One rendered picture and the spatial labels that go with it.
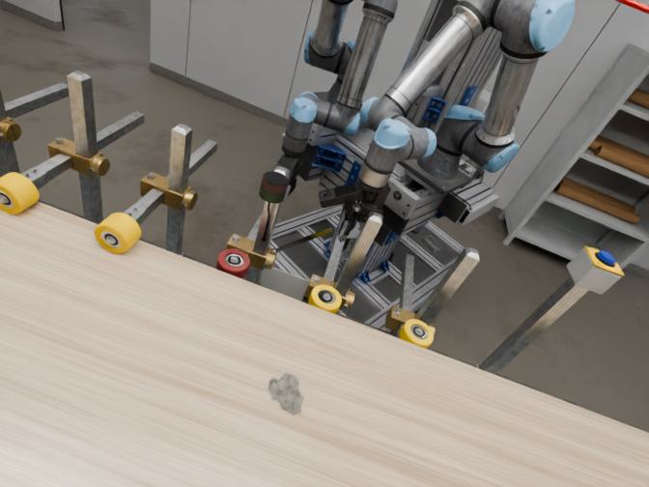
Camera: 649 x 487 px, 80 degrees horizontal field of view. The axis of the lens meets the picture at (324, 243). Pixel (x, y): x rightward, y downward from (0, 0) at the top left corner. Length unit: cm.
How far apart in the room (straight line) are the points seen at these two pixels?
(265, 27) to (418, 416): 329
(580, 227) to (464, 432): 336
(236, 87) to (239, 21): 54
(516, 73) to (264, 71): 285
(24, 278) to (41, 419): 31
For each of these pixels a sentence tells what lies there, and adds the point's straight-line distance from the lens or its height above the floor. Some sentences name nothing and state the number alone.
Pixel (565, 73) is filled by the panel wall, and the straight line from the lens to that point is 357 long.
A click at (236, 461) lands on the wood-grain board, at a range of 76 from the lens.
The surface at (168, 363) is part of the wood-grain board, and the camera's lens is 82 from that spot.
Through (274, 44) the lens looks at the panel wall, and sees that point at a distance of 369.
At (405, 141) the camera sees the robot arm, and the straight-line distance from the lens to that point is 93.
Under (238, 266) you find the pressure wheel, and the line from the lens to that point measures 99.
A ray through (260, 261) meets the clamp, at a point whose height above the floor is 85.
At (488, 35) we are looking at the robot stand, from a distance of 159.
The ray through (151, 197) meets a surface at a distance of 107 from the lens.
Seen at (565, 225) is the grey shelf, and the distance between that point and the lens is 411.
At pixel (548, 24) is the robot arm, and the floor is 157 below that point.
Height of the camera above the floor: 161
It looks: 39 degrees down
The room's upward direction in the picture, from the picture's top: 22 degrees clockwise
